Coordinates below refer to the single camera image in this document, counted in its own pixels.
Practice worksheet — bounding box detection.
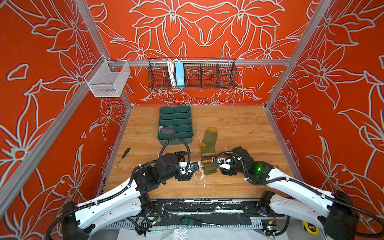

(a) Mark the green striped sock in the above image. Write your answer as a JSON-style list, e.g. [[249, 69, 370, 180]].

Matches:
[[200, 127, 218, 175]]

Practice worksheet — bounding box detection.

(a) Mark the purple striped sock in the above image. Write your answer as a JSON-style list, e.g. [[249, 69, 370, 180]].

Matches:
[[159, 127, 176, 135]]

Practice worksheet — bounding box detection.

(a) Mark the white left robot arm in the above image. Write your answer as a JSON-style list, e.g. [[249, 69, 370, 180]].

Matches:
[[45, 152, 200, 240]]

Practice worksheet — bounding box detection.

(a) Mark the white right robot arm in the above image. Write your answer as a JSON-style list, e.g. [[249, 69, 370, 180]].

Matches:
[[212, 147, 384, 240]]

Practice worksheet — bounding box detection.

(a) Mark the green compartment tray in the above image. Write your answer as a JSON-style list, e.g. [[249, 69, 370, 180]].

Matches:
[[158, 106, 194, 145]]

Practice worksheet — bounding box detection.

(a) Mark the yellow tape measure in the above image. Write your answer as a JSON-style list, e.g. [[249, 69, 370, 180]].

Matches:
[[302, 221, 320, 236]]

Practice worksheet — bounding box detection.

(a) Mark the light blue box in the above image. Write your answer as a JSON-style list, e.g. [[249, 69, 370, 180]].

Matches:
[[175, 62, 185, 89]]

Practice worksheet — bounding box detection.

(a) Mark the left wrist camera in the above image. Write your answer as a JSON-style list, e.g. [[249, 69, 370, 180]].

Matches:
[[179, 162, 201, 176]]

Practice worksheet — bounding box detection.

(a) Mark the black handled screwdriver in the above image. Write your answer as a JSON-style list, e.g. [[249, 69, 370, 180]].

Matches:
[[115, 148, 131, 169]]

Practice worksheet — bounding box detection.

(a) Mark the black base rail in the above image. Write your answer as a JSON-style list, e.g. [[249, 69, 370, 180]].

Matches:
[[147, 198, 287, 229]]

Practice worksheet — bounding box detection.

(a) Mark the green handled screwdriver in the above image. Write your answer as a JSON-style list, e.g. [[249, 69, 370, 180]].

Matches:
[[180, 218, 221, 227]]

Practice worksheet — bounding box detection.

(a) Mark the black wire wall basket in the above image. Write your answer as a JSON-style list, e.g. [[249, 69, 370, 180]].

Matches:
[[148, 57, 239, 90]]

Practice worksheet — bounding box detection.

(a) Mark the white cable bundle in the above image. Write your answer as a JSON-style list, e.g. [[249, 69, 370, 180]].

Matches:
[[166, 59, 178, 88]]

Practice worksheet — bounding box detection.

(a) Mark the clear plastic wall bin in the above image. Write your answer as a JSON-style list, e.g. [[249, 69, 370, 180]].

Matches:
[[85, 56, 131, 98]]

